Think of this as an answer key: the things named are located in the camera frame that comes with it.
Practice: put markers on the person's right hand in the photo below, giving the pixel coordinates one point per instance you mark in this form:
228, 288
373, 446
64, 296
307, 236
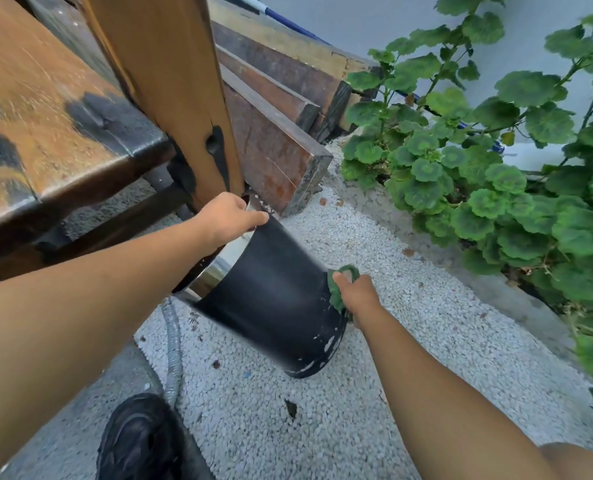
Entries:
359, 297

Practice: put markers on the person's left hand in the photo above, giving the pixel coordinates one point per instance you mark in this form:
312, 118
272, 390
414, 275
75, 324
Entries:
224, 217

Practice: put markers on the person's right thumb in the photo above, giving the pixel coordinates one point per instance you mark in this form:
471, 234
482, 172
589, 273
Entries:
341, 283

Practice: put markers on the person's left thumb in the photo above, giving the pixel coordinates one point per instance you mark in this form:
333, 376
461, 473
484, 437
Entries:
257, 220

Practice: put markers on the green scrubbing cloth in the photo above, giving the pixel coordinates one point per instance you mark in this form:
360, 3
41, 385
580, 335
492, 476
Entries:
337, 287

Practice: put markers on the black metal bucket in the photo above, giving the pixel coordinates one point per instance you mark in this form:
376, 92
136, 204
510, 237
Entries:
271, 299

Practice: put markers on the person's right forearm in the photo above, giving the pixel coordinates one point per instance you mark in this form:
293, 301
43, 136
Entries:
441, 404

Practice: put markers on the person's left forearm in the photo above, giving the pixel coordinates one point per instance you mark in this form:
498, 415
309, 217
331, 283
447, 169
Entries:
84, 314

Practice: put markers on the dark wooden beam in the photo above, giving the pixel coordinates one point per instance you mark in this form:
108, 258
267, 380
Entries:
286, 69
271, 149
271, 89

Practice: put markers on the light wooden beam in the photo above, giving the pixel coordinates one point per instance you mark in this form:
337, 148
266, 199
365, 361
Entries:
286, 39

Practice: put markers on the green geranium plant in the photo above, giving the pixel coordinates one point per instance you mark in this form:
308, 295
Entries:
501, 179

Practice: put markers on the wooden bench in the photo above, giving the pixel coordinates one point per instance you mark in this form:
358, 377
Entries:
91, 109

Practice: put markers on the blue and white pole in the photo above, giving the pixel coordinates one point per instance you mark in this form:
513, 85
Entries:
286, 22

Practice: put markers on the person's black shoe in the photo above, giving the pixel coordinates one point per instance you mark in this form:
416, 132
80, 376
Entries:
139, 439

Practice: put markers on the person's knee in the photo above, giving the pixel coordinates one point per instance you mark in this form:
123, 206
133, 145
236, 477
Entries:
579, 462

